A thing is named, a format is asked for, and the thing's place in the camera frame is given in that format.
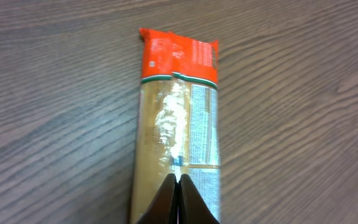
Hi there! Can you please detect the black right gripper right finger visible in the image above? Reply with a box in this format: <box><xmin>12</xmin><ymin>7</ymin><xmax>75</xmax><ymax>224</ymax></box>
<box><xmin>178</xmin><ymin>174</ymin><xmax>219</xmax><ymax>224</ymax></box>

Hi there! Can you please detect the orange noodle packet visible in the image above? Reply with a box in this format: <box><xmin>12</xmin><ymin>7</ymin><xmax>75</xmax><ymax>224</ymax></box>
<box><xmin>130</xmin><ymin>28</ymin><xmax>220</xmax><ymax>223</ymax></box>

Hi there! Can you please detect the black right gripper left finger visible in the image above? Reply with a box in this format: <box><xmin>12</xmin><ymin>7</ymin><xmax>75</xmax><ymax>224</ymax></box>
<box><xmin>136</xmin><ymin>174</ymin><xmax>178</xmax><ymax>224</ymax></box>

